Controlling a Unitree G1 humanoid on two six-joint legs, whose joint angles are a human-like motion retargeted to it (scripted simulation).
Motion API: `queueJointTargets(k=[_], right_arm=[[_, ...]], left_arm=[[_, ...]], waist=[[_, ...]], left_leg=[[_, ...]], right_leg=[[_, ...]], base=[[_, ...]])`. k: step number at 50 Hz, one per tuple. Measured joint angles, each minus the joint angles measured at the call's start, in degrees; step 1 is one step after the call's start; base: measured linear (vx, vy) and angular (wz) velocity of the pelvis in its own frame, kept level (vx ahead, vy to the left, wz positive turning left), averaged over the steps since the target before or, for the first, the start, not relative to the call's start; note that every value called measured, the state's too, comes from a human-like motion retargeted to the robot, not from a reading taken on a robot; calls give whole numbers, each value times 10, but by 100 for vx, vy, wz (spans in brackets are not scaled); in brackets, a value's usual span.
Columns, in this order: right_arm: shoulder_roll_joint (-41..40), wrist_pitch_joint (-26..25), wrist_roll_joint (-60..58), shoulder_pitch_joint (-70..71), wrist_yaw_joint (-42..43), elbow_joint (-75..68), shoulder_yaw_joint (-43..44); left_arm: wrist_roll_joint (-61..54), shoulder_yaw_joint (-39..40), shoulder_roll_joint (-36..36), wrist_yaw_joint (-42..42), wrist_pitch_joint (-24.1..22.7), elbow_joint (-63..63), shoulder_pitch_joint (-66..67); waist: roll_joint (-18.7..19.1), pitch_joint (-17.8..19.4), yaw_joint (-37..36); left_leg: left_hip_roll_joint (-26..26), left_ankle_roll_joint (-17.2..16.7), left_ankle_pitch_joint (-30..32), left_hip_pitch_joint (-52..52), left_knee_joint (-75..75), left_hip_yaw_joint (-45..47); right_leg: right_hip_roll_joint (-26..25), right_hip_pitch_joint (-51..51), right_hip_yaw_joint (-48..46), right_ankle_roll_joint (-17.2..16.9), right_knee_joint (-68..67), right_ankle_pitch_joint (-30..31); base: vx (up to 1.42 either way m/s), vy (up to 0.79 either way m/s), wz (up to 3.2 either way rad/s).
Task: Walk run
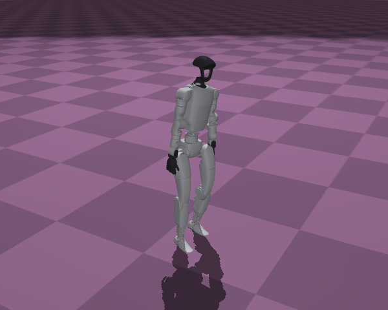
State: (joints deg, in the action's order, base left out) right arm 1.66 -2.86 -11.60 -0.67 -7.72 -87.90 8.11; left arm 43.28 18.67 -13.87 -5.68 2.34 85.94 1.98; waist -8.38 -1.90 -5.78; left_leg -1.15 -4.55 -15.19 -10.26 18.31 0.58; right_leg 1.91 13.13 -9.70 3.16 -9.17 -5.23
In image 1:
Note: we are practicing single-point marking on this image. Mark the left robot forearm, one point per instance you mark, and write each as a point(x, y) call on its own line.
point(212, 132)

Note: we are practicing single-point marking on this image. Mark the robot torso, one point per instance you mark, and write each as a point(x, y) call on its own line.
point(196, 116)

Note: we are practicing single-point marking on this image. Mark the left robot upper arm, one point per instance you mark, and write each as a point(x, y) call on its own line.
point(213, 117)

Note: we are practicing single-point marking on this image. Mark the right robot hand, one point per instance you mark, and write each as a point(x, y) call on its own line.
point(172, 163)

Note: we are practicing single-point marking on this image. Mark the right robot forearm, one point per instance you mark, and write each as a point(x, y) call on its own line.
point(175, 137)

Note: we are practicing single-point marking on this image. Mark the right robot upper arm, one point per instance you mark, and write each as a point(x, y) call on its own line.
point(183, 95)

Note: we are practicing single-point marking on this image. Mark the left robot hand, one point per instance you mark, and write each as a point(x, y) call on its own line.
point(213, 144)

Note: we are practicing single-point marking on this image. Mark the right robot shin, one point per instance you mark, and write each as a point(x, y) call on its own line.
point(181, 218)

